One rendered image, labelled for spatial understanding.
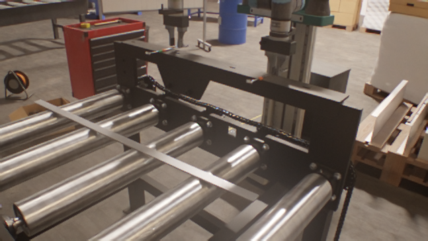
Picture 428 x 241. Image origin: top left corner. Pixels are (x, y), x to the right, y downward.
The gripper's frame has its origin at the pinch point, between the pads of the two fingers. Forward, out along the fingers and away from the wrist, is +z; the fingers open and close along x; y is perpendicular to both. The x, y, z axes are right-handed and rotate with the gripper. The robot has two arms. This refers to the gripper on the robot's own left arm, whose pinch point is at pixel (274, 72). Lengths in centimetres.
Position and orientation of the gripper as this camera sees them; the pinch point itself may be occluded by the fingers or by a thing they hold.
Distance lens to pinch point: 137.9
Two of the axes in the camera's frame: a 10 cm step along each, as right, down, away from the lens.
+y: -6.7, 3.3, -6.7
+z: -0.2, 8.9, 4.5
